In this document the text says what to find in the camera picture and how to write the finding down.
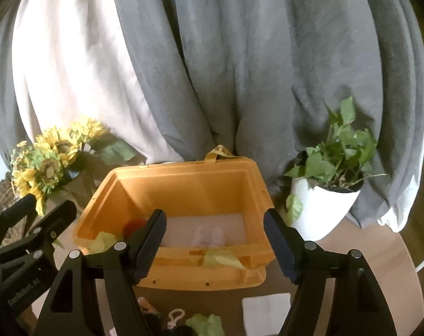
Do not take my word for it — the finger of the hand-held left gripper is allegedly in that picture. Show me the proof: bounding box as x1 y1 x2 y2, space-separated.
0 194 38 250
0 201 78 264

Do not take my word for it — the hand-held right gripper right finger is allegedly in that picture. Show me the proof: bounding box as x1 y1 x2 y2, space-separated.
263 209 398 336

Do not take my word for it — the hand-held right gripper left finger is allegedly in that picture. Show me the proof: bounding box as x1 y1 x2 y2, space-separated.
34 209 168 336

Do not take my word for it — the orange plastic storage box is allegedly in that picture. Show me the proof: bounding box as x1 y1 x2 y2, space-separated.
71 156 277 291

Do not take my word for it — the white cloth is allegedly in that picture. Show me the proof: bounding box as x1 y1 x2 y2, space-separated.
242 292 291 324

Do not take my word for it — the red soft ball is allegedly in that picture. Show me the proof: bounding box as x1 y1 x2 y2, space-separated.
123 219 146 236

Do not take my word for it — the woven brown mat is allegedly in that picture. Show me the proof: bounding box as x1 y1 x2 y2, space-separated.
0 178 20 218

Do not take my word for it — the green plant in white pot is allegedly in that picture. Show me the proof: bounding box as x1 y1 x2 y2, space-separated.
284 95 389 241

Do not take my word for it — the artificial sunflower bouquet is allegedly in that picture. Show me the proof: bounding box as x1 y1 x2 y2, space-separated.
9 116 137 216

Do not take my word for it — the light green cloth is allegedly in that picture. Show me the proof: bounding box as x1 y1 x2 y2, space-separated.
186 313 225 336

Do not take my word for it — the white curtain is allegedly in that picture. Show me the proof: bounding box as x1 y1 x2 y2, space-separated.
11 0 185 163
376 182 424 233

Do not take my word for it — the grey curtain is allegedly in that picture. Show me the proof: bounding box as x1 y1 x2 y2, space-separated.
0 0 424 230

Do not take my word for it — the pale yellow fabric strap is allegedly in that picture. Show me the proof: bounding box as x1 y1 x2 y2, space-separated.
89 231 123 253

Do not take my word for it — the green fabric strap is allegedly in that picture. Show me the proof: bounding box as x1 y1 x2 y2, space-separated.
201 247 246 270

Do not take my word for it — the yellow printed strap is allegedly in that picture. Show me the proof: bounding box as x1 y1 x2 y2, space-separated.
205 144 235 163

